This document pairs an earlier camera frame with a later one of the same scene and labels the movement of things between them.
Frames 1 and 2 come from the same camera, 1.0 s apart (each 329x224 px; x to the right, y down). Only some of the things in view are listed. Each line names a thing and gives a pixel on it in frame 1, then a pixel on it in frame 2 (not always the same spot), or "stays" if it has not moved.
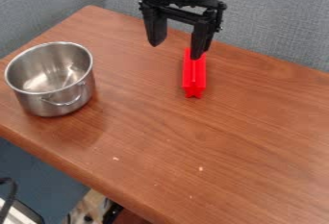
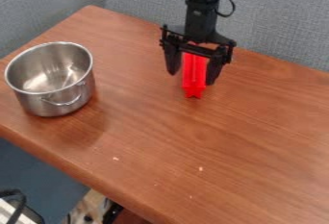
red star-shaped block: x=193 y=73 stays
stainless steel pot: x=50 y=76 stays
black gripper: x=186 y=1 to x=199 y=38
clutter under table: x=94 y=209 stays
